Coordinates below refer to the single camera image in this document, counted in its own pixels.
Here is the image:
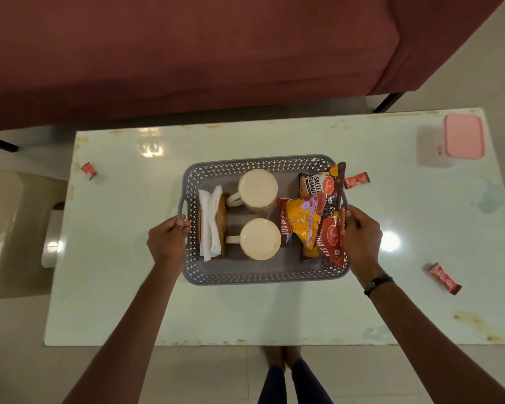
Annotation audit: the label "yellow and red snack packet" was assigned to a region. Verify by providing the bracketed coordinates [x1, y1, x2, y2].
[276, 197, 328, 258]

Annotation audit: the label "white container with pink lid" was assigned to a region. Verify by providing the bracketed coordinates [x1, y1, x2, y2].
[416, 113, 486, 168]

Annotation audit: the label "person's right forearm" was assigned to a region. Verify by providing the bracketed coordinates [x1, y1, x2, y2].
[363, 278, 505, 404]

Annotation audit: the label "person's leg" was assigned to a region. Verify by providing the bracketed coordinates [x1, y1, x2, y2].
[291, 359, 334, 404]
[258, 365, 288, 404]

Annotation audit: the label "person's left forearm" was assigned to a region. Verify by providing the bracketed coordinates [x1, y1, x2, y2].
[62, 262, 184, 404]

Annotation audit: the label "white paper napkins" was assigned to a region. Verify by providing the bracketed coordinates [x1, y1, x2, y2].
[198, 185, 223, 262]

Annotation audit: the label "grey perforated plastic basket tray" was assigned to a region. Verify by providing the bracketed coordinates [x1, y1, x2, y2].
[177, 154, 351, 286]

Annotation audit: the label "black wrist bracelet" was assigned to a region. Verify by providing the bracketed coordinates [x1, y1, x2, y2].
[364, 274, 394, 297]

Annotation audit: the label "dark maroon snack packet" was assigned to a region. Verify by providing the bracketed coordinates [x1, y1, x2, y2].
[315, 162, 347, 220]

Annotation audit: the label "person's left foot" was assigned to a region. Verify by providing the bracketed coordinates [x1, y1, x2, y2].
[263, 346, 286, 373]

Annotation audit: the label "cream ceramic mug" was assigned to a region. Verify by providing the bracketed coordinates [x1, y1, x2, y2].
[226, 168, 279, 214]
[226, 218, 282, 261]

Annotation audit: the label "person's left leg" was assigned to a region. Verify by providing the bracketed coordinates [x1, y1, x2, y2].
[258, 365, 288, 404]

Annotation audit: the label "person's right leg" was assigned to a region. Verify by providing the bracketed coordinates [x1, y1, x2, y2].
[291, 359, 334, 404]

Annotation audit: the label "brown and white peanut packet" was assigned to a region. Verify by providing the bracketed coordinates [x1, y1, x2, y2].
[298, 172, 336, 201]

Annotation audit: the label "person's left hand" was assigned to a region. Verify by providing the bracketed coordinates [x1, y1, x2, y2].
[146, 215, 192, 270]

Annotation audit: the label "brown wooden napkin holder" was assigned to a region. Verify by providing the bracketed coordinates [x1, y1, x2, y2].
[197, 192, 229, 260]

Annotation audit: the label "person's right foot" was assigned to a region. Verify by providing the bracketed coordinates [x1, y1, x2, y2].
[284, 346, 304, 370]

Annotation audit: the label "person's right hand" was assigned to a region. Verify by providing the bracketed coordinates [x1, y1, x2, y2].
[343, 205, 384, 283]

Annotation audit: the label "person's foot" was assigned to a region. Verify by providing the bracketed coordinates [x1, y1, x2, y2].
[284, 346, 304, 370]
[263, 346, 286, 373]

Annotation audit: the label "beige plastic chair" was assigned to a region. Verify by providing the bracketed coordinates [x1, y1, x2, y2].
[0, 171, 68, 301]

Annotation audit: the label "maroon fabric sofa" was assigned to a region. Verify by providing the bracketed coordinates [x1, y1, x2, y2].
[0, 0, 505, 153]

